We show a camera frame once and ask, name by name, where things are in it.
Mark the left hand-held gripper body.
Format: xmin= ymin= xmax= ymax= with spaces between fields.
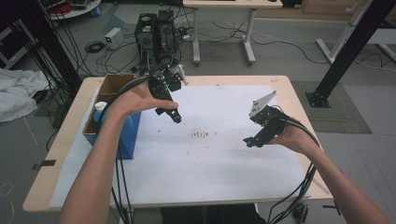
xmin=148 ymin=63 xmax=190 ymax=102

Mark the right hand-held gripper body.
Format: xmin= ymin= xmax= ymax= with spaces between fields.
xmin=248 ymin=90 xmax=290 ymax=138

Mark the blue cardboard box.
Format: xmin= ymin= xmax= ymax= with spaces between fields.
xmin=81 ymin=73 xmax=143 ymax=161

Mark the blue bottle with white cap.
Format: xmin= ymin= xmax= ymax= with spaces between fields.
xmin=92 ymin=101 xmax=108 ymax=124

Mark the person's left hand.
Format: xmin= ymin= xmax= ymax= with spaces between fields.
xmin=107 ymin=79 xmax=179 ymax=119

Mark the person's right hand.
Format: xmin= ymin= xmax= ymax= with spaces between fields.
xmin=268 ymin=119 xmax=319 ymax=156

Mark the black computer tower with fan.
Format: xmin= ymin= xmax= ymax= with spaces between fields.
xmin=134 ymin=12 xmax=159 ymax=76

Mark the white foam mat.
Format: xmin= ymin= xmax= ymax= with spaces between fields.
xmin=49 ymin=84 xmax=312 ymax=209

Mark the small white device box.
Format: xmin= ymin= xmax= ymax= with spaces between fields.
xmin=104 ymin=27 xmax=125 ymax=50

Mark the grey floor mat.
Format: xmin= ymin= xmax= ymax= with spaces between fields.
xmin=290 ymin=80 xmax=374 ymax=135

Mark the small black device on floor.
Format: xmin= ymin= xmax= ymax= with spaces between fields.
xmin=292 ymin=201 xmax=309 ymax=224

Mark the white-legged desk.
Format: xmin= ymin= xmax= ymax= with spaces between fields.
xmin=182 ymin=0 xmax=284 ymax=67

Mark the round white table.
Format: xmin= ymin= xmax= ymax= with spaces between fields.
xmin=40 ymin=0 xmax=103 ymax=21

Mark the white metal stand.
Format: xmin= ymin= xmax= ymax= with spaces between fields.
xmin=315 ymin=0 xmax=375 ymax=65

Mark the black tape strip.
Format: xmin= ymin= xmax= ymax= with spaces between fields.
xmin=32 ymin=159 xmax=57 ymax=172

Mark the white cloth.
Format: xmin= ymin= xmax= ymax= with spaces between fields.
xmin=0 ymin=68 xmax=50 ymax=123

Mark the dark cabinet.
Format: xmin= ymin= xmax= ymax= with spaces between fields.
xmin=0 ymin=18 xmax=35 ymax=70

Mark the coiled black cable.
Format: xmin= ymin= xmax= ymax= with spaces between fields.
xmin=84 ymin=40 xmax=106 ymax=54

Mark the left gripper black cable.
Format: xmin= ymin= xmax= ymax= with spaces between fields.
xmin=98 ymin=62 xmax=171 ymax=224

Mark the black metal frame post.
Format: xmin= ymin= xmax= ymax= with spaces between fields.
xmin=13 ymin=0 xmax=84 ymax=96
xmin=305 ymin=0 xmax=396 ymax=108

